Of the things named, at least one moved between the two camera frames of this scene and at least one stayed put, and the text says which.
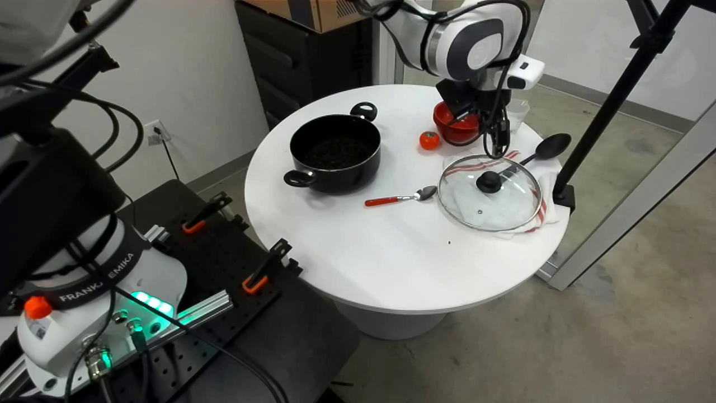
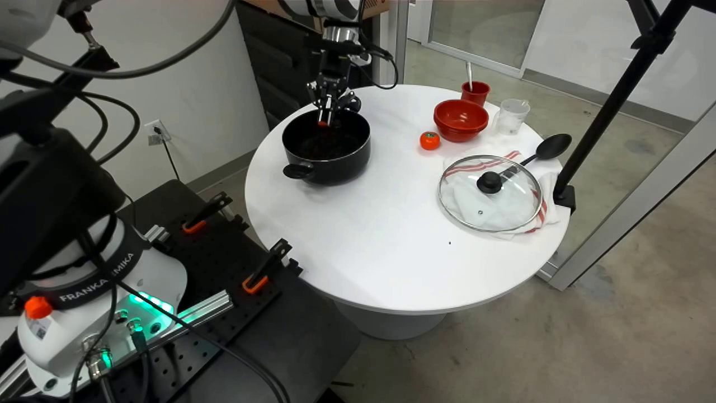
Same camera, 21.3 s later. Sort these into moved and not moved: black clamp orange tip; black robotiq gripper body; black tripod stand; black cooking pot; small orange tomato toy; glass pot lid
Moved: black robotiq gripper body; black cooking pot
Not moved: black tripod stand; black clamp orange tip; glass pot lid; small orange tomato toy
